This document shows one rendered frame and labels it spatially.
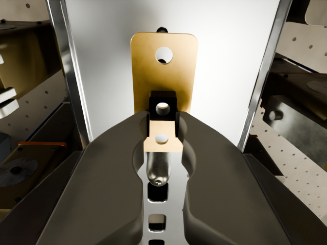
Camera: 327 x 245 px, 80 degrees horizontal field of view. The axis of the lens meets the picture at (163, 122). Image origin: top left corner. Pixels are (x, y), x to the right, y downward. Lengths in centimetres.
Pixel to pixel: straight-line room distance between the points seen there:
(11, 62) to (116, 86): 9
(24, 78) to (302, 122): 28
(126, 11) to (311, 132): 21
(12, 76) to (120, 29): 10
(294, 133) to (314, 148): 3
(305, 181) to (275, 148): 23
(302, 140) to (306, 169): 65
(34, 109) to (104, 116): 45
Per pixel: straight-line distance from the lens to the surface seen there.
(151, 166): 24
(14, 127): 76
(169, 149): 15
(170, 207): 36
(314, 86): 31
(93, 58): 22
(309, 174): 92
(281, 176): 37
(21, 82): 23
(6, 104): 21
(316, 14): 28
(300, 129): 25
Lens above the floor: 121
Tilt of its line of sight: 58 degrees down
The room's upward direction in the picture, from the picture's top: 179 degrees clockwise
